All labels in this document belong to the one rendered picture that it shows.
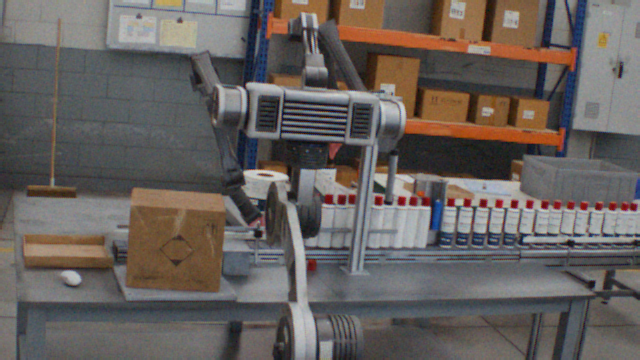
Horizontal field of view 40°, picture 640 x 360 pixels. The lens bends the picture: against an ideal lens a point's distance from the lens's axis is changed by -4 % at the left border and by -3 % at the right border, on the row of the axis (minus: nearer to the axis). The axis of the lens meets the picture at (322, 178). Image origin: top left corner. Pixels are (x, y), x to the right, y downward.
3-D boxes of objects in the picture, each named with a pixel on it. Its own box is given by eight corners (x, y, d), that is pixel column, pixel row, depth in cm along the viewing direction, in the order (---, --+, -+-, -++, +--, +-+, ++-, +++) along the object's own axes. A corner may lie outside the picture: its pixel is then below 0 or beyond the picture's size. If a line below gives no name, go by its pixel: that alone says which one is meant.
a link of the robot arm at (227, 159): (187, 73, 318) (216, 64, 320) (187, 74, 324) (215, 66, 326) (221, 188, 321) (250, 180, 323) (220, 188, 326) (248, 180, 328)
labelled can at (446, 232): (447, 245, 364) (454, 196, 360) (453, 249, 359) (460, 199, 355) (436, 245, 362) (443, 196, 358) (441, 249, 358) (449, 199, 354)
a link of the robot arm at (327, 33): (306, 18, 307) (332, 7, 309) (305, 35, 320) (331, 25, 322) (362, 128, 296) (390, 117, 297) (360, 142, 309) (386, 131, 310)
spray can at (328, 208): (330, 246, 344) (337, 194, 340) (329, 249, 339) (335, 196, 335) (317, 244, 345) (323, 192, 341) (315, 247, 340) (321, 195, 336)
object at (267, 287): (442, 212, 455) (442, 208, 455) (595, 299, 335) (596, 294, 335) (12, 200, 382) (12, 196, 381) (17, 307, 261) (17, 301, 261)
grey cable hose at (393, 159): (389, 203, 339) (396, 148, 335) (393, 205, 336) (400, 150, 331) (381, 203, 338) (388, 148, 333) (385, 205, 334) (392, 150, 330)
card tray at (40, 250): (104, 245, 327) (104, 235, 326) (112, 268, 303) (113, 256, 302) (22, 244, 316) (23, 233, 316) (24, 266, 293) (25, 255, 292)
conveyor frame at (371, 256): (506, 254, 379) (507, 244, 378) (519, 262, 369) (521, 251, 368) (112, 252, 321) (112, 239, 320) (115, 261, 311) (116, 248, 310)
